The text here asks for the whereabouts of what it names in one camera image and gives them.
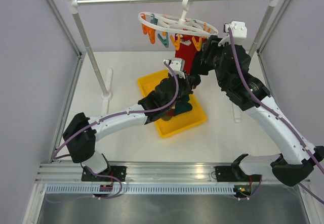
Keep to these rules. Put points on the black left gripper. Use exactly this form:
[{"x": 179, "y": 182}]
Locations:
[{"x": 185, "y": 81}]

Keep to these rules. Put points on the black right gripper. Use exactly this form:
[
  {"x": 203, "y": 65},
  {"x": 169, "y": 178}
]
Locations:
[{"x": 214, "y": 44}]

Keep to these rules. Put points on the dark teal sock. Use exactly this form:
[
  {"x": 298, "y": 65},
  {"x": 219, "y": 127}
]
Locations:
[{"x": 182, "y": 105}]

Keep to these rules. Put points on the black sock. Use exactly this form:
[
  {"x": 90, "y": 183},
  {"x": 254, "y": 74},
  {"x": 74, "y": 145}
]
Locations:
[{"x": 197, "y": 67}]

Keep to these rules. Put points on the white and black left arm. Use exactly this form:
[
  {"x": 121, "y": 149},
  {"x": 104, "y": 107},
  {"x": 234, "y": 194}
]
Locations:
[{"x": 83, "y": 132}]

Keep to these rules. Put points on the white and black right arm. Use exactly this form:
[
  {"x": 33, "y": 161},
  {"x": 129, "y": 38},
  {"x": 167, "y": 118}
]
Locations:
[{"x": 297, "y": 157}]

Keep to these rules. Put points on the white round clip hanger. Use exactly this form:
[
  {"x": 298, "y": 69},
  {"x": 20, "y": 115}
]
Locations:
[{"x": 167, "y": 29}]

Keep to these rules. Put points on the yellow plastic tray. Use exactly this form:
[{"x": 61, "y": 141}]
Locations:
[{"x": 176, "y": 124}]

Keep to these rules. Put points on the striped beige maroon sock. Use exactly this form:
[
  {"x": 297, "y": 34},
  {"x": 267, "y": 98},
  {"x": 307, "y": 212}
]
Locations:
[{"x": 169, "y": 114}]

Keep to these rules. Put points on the red sock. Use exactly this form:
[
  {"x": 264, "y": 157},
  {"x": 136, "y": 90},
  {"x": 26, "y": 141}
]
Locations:
[{"x": 189, "y": 47}]

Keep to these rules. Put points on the silver clothes rack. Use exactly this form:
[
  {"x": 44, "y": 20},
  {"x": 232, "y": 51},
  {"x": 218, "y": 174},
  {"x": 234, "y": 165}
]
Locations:
[{"x": 73, "y": 6}]

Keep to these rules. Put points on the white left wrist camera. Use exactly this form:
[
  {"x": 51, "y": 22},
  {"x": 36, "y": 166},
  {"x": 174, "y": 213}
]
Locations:
[{"x": 175, "y": 66}]

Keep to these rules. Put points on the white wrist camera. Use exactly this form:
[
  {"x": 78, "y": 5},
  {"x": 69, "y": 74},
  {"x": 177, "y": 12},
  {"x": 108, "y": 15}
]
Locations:
[
  {"x": 239, "y": 32},
  {"x": 175, "y": 66}
]

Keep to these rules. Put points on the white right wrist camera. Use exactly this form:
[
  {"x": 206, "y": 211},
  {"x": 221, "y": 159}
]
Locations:
[{"x": 239, "y": 32}]

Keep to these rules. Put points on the aluminium table edge rail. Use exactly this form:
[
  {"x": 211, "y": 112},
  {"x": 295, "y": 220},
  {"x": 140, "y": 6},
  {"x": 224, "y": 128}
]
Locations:
[{"x": 67, "y": 172}]

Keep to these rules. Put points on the white slotted cable duct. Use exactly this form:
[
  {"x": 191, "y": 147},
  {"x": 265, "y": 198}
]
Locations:
[{"x": 141, "y": 189}]

